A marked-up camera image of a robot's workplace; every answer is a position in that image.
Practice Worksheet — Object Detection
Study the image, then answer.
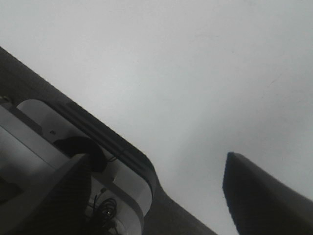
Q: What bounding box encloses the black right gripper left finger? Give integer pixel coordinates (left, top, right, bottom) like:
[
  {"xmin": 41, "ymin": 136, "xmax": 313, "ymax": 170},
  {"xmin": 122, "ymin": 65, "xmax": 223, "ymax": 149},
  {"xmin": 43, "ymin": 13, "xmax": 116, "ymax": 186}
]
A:
[{"xmin": 7, "ymin": 155, "xmax": 91, "ymax": 235}]

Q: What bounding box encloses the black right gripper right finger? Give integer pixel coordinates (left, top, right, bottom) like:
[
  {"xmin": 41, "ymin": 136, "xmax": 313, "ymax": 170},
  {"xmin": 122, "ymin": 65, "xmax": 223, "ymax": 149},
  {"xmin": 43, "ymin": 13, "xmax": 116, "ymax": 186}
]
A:
[{"xmin": 222, "ymin": 152, "xmax": 313, "ymax": 235}]

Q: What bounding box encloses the dark robot base platform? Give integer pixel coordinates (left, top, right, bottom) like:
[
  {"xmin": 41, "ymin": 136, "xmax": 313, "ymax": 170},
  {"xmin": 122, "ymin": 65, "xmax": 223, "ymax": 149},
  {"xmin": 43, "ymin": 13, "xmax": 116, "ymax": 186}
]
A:
[{"xmin": 0, "ymin": 49, "xmax": 214, "ymax": 235}]

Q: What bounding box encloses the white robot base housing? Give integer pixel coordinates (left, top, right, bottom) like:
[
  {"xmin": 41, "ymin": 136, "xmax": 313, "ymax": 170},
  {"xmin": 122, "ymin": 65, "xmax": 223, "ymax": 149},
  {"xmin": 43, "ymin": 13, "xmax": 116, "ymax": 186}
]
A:
[{"xmin": 0, "ymin": 98, "xmax": 155, "ymax": 235}]

